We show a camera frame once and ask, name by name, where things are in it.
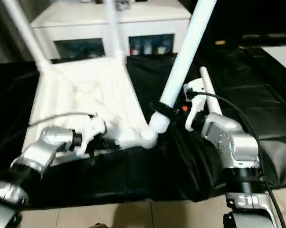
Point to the white plastic table leg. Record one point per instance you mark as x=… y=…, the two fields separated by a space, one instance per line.
x=210 y=92
x=188 y=47
x=113 y=31
x=26 y=31

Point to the white plastic table top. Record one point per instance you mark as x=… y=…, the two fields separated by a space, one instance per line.
x=90 y=95

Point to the black mat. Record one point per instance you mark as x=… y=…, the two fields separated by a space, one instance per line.
x=157 y=171

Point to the small yellow tag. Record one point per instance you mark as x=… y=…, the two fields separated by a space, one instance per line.
x=220 y=42

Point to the black tangled bundle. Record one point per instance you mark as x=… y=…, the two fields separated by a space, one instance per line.
x=122 y=4

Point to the white long board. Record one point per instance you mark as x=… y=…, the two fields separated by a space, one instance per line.
x=280 y=57

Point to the white low cabinet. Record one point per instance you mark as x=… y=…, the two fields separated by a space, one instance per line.
x=74 y=26

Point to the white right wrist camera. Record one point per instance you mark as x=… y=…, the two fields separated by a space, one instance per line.
x=197 y=99

